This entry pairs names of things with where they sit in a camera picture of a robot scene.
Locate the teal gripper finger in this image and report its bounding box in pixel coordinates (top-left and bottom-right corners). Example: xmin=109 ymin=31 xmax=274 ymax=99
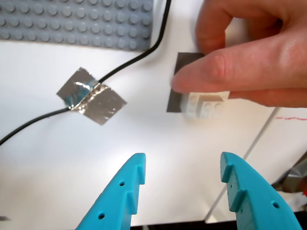
xmin=220 ymin=151 xmax=303 ymax=230
xmin=75 ymin=152 xmax=146 ymax=230

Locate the white Lego cube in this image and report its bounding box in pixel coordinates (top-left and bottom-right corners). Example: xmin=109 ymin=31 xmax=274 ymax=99
xmin=180 ymin=92 xmax=229 ymax=121

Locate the bare human hand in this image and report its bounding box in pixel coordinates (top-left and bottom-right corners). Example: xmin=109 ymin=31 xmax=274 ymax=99
xmin=171 ymin=0 xmax=307 ymax=108

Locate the blurry grey metal object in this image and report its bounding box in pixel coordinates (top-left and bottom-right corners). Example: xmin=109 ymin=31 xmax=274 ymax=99
xmin=271 ymin=158 xmax=307 ymax=213

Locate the silver tape piece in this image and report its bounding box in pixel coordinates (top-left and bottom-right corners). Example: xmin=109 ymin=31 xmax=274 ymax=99
xmin=56 ymin=67 xmax=128 ymax=127

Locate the grey square pad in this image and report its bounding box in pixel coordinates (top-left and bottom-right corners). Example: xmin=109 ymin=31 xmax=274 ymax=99
xmin=166 ymin=52 xmax=205 ymax=113

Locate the grey Lego baseplate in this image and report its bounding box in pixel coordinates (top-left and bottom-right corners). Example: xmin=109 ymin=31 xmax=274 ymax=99
xmin=0 ymin=0 xmax=154 ymax=52

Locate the black cable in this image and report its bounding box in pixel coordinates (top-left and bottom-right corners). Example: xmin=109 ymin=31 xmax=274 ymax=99
xmin=0 ymin=0 xmax=172 ymax=146

